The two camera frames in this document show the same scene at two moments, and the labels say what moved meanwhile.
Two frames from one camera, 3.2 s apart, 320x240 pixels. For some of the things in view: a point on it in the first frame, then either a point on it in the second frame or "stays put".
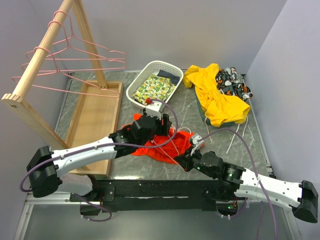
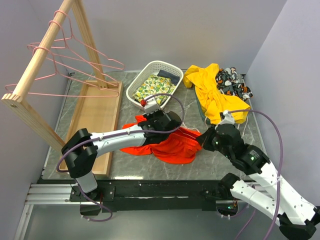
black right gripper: (185, 160) → (204, 137)
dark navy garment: (175, 79) stays put
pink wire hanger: (176, 150) → (183, 125)
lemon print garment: (154, 88) stays put
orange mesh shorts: (167, 149) stays put
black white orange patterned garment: (229, 82) stays put
